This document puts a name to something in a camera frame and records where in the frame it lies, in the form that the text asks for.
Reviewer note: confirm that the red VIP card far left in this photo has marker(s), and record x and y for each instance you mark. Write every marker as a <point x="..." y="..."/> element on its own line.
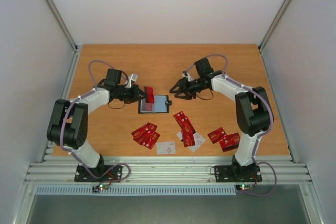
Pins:
<point x="140" y="133"/>

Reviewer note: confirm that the white card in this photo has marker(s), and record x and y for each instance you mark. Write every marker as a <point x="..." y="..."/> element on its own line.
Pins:
<point x="199" y="141"/>
<point x="165" y="148"/>

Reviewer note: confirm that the black leather card holder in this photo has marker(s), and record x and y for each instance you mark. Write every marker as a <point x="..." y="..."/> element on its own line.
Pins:
<point x="161" y="104"/>

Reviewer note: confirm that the small circuit board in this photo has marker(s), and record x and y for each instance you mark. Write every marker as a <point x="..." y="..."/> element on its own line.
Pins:
<point x="99" y="188"/>
<point x="244" y="187"/>

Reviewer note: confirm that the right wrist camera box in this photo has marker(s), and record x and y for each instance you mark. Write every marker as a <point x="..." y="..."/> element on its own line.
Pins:
<point x="187" y="76"/>

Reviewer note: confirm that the grey slotted cable duct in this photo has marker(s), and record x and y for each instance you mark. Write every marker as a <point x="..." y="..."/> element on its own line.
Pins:
<point x="138" y="190"/>

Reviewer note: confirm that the red VIP card far right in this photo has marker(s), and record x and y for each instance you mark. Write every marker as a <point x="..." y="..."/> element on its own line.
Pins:
<point x="231" y="139"/>

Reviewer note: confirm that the left small circuit board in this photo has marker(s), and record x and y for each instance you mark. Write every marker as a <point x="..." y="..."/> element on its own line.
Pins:
<point x="99" y="188"/>

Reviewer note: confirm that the white card right centre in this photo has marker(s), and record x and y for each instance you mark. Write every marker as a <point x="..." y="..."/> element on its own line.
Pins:
<point x="199" y="141"/>

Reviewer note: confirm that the left aluminium frame post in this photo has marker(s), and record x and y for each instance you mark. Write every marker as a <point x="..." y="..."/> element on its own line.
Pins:
<point x="61" y="23"/>

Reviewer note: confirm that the right small circuit board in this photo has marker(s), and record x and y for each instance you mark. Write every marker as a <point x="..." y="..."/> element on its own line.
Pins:
<point x="244" y="187"/>

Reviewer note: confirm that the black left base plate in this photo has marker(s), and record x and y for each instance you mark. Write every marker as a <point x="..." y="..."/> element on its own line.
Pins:
<point x="82" y="175"/>

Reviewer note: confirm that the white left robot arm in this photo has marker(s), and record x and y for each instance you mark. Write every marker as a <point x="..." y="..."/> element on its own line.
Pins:
<point x="68" y="125"/>

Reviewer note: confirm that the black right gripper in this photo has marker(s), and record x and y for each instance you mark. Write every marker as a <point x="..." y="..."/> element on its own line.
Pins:
<point x="184" y="88"/>

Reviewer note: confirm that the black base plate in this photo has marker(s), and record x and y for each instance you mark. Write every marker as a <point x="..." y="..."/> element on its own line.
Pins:
<point x="237" y="174"/>
<point x="82" y="175"/>

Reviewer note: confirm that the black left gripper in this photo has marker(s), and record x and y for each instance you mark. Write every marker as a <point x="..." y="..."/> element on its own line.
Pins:
<point x="135" y="97"/>

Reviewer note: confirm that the red VIP card centre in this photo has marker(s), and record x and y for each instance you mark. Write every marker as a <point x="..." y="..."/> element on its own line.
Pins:
<point x="188" y="138"/>

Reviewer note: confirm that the red VIP card left front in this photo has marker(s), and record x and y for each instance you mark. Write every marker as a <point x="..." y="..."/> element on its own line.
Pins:
<point x="150" y="141"/>

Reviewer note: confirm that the red card under left pile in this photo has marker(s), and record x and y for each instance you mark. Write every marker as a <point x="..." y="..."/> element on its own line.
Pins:
<point x="150" y="127"/>

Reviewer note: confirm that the red card upper centre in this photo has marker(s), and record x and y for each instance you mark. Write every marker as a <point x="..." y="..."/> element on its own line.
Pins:
<point x="184" y="123"/>

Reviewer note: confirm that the aluminium frame post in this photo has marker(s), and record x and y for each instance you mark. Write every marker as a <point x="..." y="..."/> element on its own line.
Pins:
<point x="61" y="23"/>
<point x="274" y="24"/>

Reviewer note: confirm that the red vip card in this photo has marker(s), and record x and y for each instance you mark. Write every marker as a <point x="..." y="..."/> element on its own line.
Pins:
<point x="188" y="138"/>
<point x="217" y="135"/>
<point x="150" y="141"/>
<point x="231" y="139"/>
<point x="140" y="133"/>

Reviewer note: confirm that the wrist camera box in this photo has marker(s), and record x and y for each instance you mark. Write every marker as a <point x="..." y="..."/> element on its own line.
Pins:
<point x="187" y="76"/>
<point x="131" y="80"/>

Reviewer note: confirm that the red striped card far right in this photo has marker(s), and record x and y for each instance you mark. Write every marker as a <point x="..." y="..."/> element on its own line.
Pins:
<point x="226" y="148"/>

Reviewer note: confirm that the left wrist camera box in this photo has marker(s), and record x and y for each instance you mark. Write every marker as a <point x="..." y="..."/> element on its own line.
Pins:
<point x="131" y="80"/>

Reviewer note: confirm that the red card magnetic stripe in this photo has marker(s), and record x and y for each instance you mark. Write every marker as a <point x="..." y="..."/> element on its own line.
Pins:
<point x="149" y="95"/>

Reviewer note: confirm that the right aluminium frame post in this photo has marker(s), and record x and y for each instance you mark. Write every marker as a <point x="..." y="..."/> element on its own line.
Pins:
<point x="274" y="24"/>

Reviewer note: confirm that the aluminium rail base front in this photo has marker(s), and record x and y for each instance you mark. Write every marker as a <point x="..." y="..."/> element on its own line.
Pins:
<point x="174" y="170"/>

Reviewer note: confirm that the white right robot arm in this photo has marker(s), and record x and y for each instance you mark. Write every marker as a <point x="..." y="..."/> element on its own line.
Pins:
<point x="253" y="114"/>

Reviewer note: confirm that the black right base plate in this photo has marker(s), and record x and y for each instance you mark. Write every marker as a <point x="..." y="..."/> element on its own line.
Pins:
<point x="237" y="174"/>

